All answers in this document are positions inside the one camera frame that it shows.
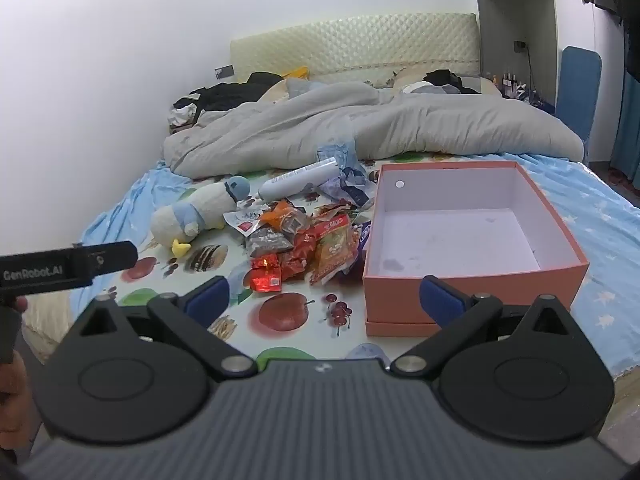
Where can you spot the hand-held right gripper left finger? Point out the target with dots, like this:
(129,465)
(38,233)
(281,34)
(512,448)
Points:
(207,299)

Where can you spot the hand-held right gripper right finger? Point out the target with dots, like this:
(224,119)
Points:
(440,301)

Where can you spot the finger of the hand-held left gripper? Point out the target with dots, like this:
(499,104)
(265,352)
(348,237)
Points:
(115,257)

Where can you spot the pink cardboard box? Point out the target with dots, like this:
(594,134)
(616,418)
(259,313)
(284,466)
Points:
(520,287)

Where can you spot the dark brown snack packet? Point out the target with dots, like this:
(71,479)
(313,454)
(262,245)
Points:
(267,241)

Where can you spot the blue white snack packet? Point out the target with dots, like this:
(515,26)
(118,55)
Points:
(365,236)

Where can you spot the orange snack packet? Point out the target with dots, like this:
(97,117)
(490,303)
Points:
(282,217)

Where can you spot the large red yellow snack packet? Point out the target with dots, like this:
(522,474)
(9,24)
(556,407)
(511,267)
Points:
(332,250)

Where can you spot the person's left hand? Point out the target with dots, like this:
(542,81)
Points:
(15,395)

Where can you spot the small red foil snack packet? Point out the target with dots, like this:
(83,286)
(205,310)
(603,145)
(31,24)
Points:
(265,280)

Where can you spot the white red sachet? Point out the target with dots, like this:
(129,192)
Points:
(245,224)

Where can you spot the fruit print bed sheet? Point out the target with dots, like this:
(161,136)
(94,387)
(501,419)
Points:
(295,310)

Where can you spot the plush penguin toy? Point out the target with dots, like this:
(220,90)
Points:
(200,205)

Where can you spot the flat red clear snack packet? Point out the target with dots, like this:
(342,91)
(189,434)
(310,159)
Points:
(337,209)

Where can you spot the crumpled blue plastic bag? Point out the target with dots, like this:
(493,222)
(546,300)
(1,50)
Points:
(350,185)

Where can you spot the white spray bottle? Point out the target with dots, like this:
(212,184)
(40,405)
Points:
(295,179)

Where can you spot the grey duvet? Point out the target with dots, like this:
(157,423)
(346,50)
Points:
(400,125)

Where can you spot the black clothes pile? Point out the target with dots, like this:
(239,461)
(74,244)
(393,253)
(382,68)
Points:
(225,95)

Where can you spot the beige pillow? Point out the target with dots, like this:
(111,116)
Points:
(277,92)

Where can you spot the black garment on pillow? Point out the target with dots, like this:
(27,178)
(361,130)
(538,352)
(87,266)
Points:
(445,77)

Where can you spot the group of small bottles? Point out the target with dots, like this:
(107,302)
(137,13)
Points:
(510,82)

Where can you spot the yellow item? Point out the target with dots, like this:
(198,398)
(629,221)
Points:
(296,73)

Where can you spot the blue padded board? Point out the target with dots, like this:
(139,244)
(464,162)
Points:
(577,90)

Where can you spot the blue curtain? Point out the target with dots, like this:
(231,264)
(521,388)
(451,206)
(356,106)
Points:
(631,130)

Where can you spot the cream padded headboard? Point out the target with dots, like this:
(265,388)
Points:
(350,45)

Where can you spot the wall switch panel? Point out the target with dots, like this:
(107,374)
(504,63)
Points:
(223,71)

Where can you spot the wall socket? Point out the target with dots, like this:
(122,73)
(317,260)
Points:
(520,46)

